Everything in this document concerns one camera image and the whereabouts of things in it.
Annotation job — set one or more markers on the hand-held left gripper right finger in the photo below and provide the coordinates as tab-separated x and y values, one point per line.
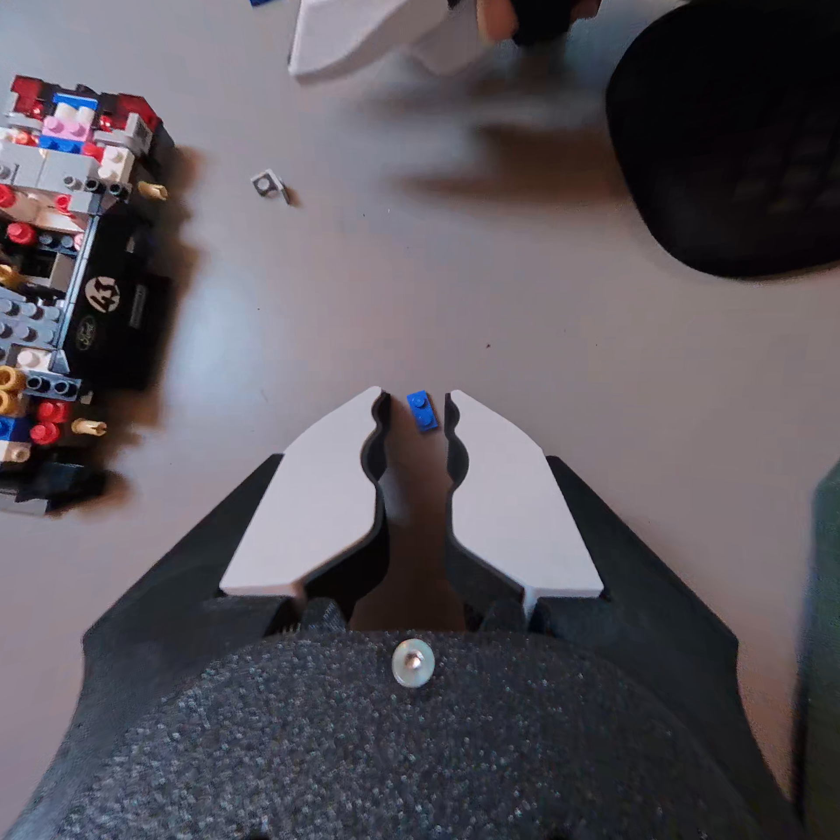
525	525

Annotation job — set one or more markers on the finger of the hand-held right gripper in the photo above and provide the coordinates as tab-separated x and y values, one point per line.
341	33

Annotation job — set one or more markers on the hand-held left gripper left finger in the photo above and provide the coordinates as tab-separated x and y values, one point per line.
308	518

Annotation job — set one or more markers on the small blue lego piece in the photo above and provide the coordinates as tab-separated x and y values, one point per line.
422	410

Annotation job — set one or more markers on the black lego car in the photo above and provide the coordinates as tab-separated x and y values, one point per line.
98	295

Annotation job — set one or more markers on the person's right hand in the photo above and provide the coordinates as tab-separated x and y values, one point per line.
497	16

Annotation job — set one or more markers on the small grey lego bracket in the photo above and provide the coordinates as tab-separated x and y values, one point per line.
269	187

